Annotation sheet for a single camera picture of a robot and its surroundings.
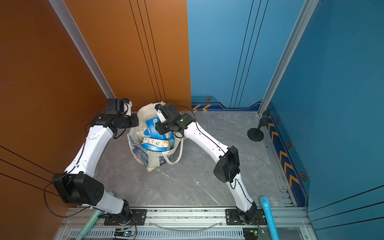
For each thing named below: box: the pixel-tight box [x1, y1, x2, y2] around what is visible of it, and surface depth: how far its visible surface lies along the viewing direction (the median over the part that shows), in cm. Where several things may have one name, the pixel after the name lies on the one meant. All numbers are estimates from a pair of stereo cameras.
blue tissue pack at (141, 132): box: [136, 125, 150, 138], surface depth 85 cm
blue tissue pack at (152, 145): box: [141, 138, 169, 152], surface depth 76 cm
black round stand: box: [247, 116, 269, 142], surface depth 107 cm
